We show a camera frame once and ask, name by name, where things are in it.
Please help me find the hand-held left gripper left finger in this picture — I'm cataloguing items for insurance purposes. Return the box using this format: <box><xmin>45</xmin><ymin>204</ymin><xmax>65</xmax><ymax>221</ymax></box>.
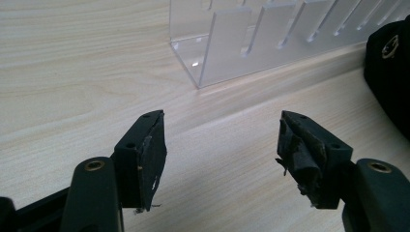
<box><xmin>110</xmin><ymin>109</ymin><xmax>168</xmax><ymax>213</ymax></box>

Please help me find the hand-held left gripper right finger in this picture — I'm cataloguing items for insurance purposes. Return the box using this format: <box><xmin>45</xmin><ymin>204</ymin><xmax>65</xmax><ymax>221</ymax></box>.
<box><xmin>275</xmin><ymin>109</ymin><xmax>354</xmax><ymax>210</ymax></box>

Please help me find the clear acrylic slotted rack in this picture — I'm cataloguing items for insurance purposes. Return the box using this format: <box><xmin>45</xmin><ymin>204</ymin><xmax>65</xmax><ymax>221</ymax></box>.
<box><xmin>168</xmin><ymin>0</ymin><xmax>410</xmax><ymax>90</ymax></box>

